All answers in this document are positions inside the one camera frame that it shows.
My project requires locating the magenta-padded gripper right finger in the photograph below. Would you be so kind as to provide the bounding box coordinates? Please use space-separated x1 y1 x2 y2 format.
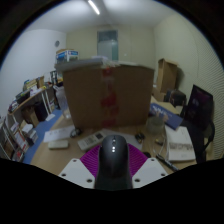
127 144 169 190

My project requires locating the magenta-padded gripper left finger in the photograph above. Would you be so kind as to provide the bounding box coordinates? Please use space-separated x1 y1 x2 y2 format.
58 144 104 190

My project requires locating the black computer mouse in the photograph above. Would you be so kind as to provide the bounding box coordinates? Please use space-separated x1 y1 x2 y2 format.
94 134 134 191

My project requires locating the black marker pen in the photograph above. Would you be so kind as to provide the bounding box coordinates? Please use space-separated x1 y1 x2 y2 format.
154 153 181 172

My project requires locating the plain white remote control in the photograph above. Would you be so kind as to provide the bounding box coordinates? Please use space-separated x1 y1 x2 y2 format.
47 139 70 150

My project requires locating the white remote with display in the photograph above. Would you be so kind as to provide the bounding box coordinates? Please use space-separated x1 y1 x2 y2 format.
77 130 107 152

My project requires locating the small black device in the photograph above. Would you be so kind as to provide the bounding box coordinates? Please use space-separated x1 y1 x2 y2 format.
134 132 146 144

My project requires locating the white open book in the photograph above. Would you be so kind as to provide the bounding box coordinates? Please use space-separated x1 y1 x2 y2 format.
164 124 197 163

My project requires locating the clear round plastic container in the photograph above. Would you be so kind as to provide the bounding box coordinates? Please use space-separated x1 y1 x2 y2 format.
145 115 166 136

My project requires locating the black office chair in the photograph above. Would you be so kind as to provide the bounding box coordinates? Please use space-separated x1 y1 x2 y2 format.
191 119 216 164

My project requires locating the blue printed box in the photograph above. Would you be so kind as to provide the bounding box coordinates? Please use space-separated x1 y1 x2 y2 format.
149 102 184 131

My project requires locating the shelf unit with books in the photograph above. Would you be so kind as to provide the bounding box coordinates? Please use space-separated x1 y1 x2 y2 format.
0 118 39 164

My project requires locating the clear plastic jar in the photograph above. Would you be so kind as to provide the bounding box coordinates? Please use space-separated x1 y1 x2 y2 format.
54 85 73 120

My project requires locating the large brown cardboard box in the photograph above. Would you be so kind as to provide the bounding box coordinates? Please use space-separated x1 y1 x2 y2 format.
62 64 156 131

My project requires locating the wooden side desk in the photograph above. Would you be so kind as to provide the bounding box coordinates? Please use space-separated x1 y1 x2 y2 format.
8 84 56 124

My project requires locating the upright open cardboard box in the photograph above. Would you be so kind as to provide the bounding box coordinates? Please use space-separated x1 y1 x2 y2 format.
156 58 179 94

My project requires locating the blue and white cabinet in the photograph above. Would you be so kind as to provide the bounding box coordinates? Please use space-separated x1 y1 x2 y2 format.
55 49 80 64

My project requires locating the grey door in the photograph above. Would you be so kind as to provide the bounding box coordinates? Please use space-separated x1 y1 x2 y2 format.
96 29 119 62

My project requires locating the ceiling tube light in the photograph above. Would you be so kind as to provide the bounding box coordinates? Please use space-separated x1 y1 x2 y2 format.
87 0 101 16

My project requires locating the black coiled cable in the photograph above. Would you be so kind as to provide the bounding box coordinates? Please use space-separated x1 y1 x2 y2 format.
69 127 83 138

